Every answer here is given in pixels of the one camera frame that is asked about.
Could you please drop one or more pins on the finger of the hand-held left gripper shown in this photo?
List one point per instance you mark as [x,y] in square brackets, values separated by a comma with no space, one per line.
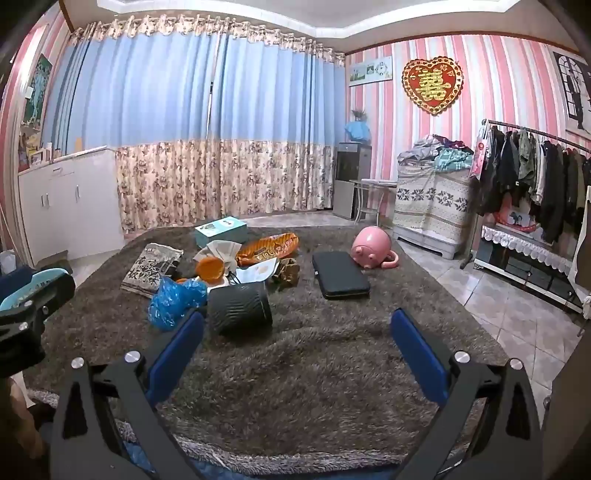
[14,284]

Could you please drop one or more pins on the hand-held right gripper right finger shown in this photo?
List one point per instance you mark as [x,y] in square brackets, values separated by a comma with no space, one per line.
[418,355]

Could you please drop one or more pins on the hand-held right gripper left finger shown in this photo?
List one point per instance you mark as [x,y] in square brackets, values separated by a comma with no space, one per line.
[178,353]

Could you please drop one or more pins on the light blue plastic basket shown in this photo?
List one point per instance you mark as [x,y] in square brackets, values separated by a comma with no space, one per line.
[46,279]

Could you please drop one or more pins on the black ribbed cylinder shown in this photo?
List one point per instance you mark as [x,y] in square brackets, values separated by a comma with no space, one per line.
[240,309]

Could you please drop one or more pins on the brown paper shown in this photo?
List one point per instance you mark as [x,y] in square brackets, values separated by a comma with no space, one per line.
[287,272]

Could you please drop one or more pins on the small wooden stool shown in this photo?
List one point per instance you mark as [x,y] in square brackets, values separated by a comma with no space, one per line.
[53,261]

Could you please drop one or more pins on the blue plastic bag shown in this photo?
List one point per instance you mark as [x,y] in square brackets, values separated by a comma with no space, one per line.
[171,300]

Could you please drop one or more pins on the patterned grey packet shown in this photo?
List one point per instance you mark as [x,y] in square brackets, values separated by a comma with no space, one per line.
[147,272]

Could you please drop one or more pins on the white cabinet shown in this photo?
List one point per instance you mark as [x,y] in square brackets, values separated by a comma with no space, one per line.
[78,198]

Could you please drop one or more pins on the beige crumpled tissue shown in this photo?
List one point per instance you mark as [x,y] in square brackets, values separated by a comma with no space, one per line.
[221,251]

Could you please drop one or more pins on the white paper with orange print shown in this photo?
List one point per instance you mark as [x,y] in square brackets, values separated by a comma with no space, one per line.
[254,272]

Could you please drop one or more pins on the black zip case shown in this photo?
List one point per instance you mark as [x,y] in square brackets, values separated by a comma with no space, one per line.
[339,274]

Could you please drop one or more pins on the brown shaggy rug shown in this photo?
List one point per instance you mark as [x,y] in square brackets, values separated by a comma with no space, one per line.
[300,369]

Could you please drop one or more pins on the pink pig mug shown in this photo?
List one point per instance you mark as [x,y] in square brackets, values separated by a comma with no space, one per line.
[371,244]

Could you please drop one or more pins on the teal cardboard box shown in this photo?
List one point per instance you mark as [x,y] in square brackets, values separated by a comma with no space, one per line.
[221,235]

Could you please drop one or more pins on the orange snack bag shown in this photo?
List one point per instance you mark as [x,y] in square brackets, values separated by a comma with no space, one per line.
[270,248]

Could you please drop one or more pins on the low shelf with lace cloth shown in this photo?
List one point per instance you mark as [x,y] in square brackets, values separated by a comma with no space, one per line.
[521,244]

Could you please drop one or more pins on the patterned cloth covered chest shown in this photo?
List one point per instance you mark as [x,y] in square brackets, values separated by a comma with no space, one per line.
[429,203]

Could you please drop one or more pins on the small metal-framed table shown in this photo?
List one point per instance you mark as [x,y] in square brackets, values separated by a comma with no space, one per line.
[378,183]

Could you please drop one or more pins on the grey water dispenser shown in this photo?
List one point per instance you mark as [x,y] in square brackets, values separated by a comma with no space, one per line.
[351,180]

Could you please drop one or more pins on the pile of clothes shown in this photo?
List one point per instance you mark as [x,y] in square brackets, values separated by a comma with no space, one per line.
[434,154]

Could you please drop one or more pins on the white hanging cloth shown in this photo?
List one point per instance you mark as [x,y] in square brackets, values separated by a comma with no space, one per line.
[584,240]

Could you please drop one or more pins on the blue floral curtain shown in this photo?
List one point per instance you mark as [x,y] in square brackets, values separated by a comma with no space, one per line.
[277,115]
[138,115]

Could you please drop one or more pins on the row of hanging clothes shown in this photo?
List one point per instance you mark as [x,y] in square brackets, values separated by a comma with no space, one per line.
[531,175]

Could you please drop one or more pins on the blue covered bottle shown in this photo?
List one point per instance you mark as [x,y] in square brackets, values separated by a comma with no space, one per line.
[358,132]

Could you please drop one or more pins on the small potted plant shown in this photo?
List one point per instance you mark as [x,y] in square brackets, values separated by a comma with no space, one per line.
[358,115]

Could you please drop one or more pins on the metal clothes rack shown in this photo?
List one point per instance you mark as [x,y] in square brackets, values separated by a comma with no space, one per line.
[531,130]

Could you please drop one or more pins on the white photo frame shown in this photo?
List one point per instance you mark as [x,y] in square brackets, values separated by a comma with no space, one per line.
[37,158]

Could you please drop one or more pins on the green wall poster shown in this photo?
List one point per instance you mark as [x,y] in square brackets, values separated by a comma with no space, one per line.
[39,92]

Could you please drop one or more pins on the red heart wall decoration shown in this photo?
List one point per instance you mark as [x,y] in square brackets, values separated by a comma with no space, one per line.
[431,85]

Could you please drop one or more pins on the landscape wall picture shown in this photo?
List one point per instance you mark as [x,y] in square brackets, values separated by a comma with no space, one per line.
[369,71]

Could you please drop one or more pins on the black window wall poster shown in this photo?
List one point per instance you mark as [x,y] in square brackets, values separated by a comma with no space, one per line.
[575,92]

